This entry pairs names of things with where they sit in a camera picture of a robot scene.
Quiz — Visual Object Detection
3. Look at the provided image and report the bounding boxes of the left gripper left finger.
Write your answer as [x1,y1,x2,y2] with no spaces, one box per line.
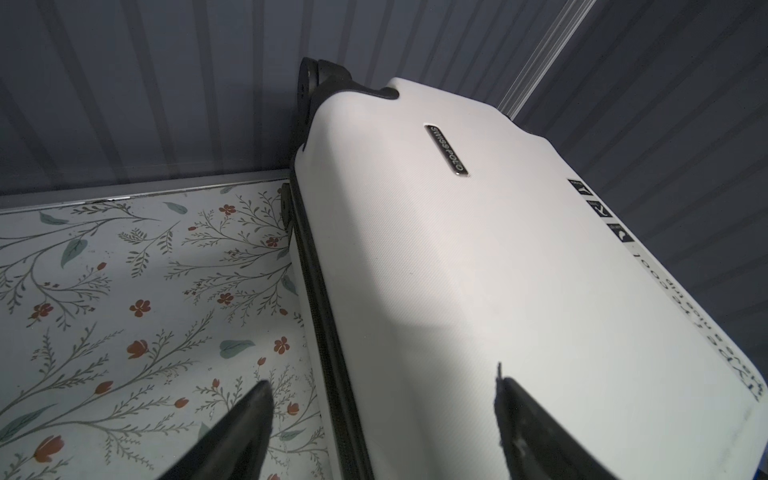
[160,380,274,480]

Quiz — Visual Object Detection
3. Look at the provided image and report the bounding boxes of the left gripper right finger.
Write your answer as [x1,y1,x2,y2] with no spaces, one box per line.
[494,364,614,479]

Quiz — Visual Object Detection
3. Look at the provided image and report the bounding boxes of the floral table mat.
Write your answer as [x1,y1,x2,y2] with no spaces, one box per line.
[1,181,336,479]

